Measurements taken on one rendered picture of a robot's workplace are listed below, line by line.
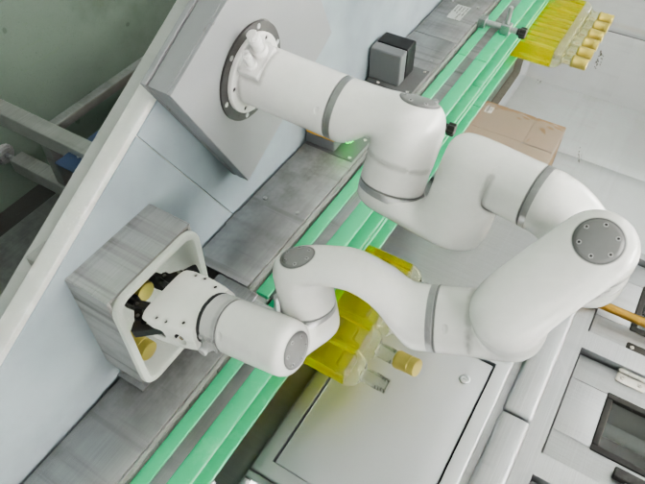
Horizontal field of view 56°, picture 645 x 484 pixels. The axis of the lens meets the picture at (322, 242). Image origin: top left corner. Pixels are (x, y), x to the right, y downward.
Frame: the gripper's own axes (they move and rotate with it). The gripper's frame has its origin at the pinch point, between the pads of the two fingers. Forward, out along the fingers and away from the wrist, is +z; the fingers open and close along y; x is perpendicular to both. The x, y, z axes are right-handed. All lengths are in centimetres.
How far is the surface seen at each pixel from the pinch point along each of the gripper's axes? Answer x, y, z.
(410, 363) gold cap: -32.6, 23.1, -28.0
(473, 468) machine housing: -54, 19, -40
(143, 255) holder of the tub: 6.4, 1.7, -2.5
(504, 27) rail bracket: -16, 117, -11
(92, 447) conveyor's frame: -19.7, -18.5, 5.1
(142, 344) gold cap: -10.1, -3.6, 2.7
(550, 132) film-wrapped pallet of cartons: -260, 418, 69
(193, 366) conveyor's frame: -21.1, 1.0, 1.1
